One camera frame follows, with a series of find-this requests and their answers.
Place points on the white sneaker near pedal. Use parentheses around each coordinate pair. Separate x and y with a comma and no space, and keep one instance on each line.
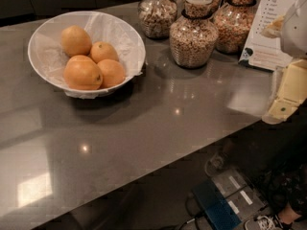
(264,222)

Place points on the glass cereal jar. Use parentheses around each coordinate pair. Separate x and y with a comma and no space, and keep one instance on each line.
(233,20)
(193,36)
(156,17)

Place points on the orange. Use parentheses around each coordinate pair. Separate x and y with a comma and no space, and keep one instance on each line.
(113,72)
(75,41)
(101,50)
(82,73)

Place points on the grey sneaker behind pedal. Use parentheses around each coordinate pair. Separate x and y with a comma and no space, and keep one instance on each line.
(216,164)

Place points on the white allergens sign card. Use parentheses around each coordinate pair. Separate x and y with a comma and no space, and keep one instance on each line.
(260,51)

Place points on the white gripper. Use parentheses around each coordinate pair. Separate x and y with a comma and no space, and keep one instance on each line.
(296,33)

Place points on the white bowl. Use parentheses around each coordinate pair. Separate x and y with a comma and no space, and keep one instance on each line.
(41,42)

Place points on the white paper bowl liner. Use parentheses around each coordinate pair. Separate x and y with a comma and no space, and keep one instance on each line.
(126,50)

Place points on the blue grey foot pedal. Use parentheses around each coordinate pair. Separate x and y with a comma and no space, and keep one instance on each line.
(227,200)

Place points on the glass cereal jar left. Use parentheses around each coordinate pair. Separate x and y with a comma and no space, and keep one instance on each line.
(156,17)

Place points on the glass cereal jar right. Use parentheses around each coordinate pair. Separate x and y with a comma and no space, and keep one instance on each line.
(233,20)

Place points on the glass cereal jar middle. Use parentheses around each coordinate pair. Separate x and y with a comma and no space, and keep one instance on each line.
(193,36)

